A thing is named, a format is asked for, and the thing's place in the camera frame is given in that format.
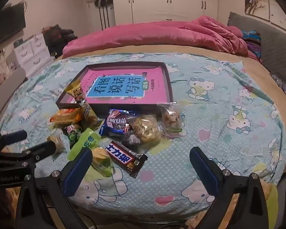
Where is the colourful pillow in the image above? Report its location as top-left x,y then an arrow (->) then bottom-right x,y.
242,30 -> 263,62

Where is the small clear pastry packet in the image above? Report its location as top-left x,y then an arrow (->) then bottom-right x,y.
157,102 -> 184,137

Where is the white wardrobe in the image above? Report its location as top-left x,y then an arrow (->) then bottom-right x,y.
111,0 -> 220,25

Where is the pink quilt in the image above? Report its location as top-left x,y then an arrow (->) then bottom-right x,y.
62,15 -> 263,64

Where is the small pale snack packet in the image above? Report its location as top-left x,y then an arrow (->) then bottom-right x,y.
47,134 -> 66,159

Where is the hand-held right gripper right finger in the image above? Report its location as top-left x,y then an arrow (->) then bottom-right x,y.
189,147 -> 277,229

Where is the light green candy packet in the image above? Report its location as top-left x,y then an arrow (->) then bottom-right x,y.
67,127 -> 103,161

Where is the blue cookie packet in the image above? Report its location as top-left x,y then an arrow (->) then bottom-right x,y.
99,109 -> 141,146

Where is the green pastry snack packet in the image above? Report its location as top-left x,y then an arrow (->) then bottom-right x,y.
91,147 -> 115,177

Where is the black television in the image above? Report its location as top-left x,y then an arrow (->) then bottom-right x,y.
0,3 -> 27,50

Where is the orange cracker packet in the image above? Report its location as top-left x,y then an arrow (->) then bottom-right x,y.
50,108 -> 83,125

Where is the dark chocolate bar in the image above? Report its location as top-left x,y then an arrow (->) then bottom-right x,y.
105,141 -> 149,178

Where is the pink book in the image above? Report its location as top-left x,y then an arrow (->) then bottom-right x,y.
67,66 -> 170,104

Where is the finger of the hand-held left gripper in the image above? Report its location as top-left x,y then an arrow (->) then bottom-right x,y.
0,141 -> 56,167
0,130 -> 28,153

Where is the clear bag golden pastry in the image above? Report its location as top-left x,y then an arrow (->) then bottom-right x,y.
129,114 -> 163,151

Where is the black green pea packet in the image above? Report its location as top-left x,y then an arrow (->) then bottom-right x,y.
63,123 -> 83,149

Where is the long yellow snack packet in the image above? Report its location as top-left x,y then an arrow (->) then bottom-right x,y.
64,80 -> 99,128

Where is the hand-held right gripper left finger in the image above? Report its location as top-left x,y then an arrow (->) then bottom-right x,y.
15,147 -> 93,229

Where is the purple patterned cloth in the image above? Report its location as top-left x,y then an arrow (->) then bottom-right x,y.
270,74 -> 286,101

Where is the dark shallow box tray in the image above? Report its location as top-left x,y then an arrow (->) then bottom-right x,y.
55,61 -> 174,111

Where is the pile of dark clothes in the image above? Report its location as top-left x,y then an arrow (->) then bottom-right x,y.
43,24 -> 78,58

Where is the white drawer chest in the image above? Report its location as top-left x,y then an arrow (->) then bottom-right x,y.
14,32 -> 50,71

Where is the grey padded headboard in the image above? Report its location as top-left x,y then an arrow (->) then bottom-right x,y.
227,12 -> 286,86

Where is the light blue printed blanket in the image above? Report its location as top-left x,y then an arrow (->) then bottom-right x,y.
0,52 -> 286,217

